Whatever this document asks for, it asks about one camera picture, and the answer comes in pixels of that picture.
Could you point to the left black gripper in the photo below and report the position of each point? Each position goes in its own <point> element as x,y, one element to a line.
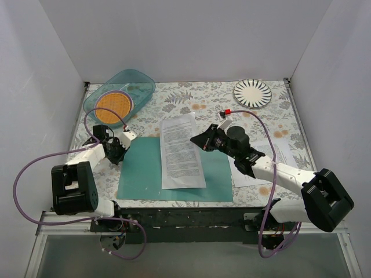
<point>116,151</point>

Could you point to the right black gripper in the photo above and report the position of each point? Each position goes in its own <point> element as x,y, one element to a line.
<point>211,138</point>

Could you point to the striped white ceramic plate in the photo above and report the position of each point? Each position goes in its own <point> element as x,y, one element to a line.
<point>252,93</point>

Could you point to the aluminium frame rail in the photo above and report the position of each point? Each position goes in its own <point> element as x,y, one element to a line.
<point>76,228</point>

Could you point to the orange woven coaster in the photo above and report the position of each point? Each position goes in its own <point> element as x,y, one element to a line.
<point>117,101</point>

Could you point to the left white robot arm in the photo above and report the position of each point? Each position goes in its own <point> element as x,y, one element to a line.
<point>73,185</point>

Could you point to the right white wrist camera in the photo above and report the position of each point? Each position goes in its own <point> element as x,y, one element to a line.
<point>225,122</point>

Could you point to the printed paper sheet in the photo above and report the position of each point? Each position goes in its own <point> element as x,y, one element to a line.
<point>180,159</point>
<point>283,155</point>

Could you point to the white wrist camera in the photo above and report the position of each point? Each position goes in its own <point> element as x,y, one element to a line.
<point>126,137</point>
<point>225,122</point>

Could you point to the teal plastic folder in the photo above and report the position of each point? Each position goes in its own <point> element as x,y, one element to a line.
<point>141,176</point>

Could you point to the teal transparent plastic container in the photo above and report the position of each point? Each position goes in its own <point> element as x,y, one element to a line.
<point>135,83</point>

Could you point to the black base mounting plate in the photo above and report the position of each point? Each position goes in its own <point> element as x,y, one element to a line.
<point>201,225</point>

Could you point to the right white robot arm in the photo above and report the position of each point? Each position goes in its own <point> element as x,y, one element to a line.
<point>323,201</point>

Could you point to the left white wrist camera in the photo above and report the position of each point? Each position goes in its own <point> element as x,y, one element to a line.
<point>126,137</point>

